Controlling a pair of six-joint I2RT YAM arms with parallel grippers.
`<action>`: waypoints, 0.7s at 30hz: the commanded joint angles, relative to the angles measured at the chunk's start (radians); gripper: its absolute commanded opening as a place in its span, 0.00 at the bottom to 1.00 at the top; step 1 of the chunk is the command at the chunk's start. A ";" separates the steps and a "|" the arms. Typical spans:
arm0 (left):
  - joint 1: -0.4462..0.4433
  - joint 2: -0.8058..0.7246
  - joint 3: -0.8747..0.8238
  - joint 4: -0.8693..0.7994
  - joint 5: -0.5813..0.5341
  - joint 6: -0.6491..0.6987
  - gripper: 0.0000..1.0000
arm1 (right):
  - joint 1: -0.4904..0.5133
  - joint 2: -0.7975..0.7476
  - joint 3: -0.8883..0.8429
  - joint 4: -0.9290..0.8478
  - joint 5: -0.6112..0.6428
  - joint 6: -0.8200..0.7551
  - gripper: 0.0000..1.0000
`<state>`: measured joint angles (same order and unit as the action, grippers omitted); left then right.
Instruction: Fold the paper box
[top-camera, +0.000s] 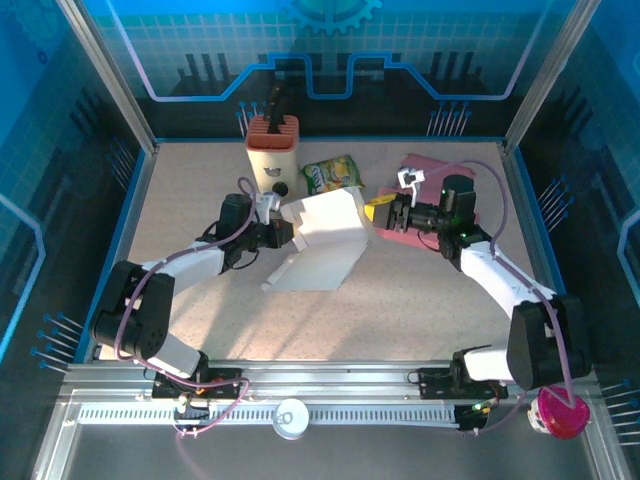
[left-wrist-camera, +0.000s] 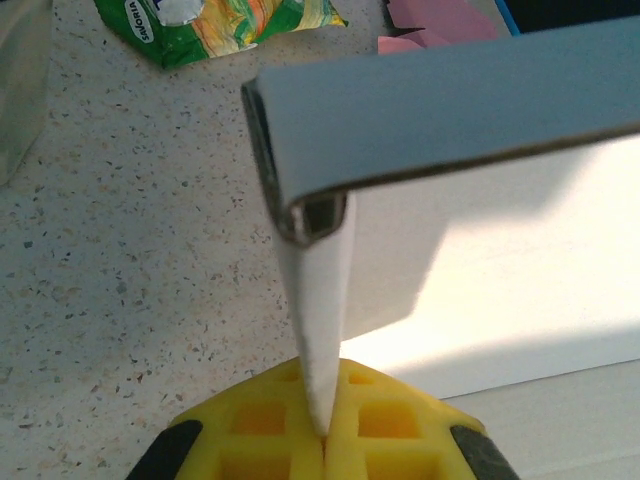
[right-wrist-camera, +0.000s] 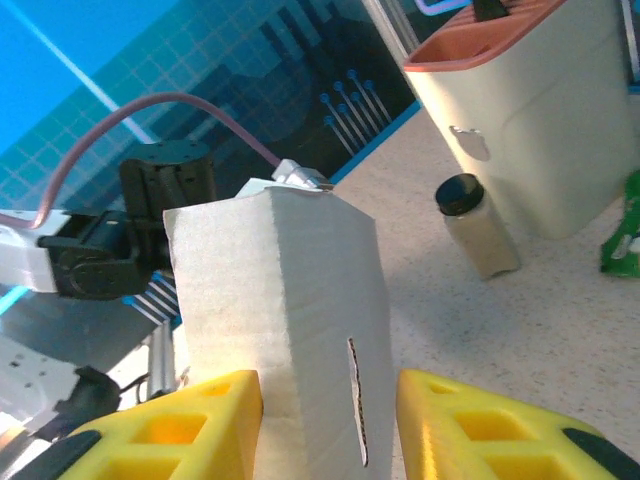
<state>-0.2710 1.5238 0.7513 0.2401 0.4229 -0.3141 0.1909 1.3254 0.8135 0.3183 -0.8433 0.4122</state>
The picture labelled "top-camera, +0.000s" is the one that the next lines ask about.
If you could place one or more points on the aluminium frame post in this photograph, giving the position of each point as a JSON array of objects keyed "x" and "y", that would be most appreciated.
[
  {"x": 110, "y": 80},
  {"x": 545, "y": 75}
]

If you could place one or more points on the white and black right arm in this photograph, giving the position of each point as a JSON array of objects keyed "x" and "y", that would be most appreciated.
[{"x": 500, "y": 280}]

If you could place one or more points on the white paper box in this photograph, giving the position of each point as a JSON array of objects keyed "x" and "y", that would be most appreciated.
[{"x": 325, "y": 235}]

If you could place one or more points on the beige knife block orange top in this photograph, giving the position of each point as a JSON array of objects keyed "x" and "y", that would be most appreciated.
[{"x": 267, "y": 155}]

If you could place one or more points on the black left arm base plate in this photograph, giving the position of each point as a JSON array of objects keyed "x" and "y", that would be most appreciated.
[{"x": 230, "y": 377}]

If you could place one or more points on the brown bottle black cap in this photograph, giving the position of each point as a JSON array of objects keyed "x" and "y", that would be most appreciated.
[{"x": 280, "y": 188}]

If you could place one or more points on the yellow green snack bag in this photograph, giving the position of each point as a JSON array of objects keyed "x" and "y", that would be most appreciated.
[{"x": 330, "y": 175}]

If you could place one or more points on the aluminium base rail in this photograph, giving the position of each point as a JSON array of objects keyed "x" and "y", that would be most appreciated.
[{"x": 325, "y": 375}]

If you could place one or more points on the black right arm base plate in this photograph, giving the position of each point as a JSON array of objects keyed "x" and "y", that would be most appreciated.
[{"x": 432, "y": 382}]

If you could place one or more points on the silver tin can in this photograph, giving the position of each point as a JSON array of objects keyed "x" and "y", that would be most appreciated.
[{"x": 291, "y": 419}]

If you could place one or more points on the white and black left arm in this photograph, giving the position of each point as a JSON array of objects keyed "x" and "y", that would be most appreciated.
[{"x": 195, "y": 265}]

